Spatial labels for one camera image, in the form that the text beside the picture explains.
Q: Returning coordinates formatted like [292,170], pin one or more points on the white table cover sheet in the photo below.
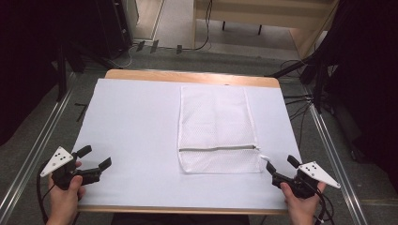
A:
[134,125]

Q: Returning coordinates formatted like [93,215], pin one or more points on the black curtain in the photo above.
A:
[369,78]
[25,62]

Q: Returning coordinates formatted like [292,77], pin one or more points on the black cabinet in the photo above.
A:
[114,28]

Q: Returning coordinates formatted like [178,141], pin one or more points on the person's left hand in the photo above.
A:
[64,203]

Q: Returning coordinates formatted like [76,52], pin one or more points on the metal floor rail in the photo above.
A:
[34,150]
[334,156]

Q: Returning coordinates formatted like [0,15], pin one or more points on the person's dark clothing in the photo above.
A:
[178,219]

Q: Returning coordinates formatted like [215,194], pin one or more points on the light wooden bench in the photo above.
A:
[266,14]

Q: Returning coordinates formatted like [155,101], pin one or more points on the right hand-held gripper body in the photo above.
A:
[316,173]

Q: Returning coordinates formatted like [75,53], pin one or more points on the black metal stand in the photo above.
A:
[62,72]
[319,84]

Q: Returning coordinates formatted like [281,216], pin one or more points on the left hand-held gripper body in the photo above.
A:
[58,161]

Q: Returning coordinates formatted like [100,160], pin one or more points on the person's right hand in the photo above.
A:
[302,209]

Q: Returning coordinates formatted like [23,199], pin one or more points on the white mesh laundry bag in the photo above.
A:
[216,125]

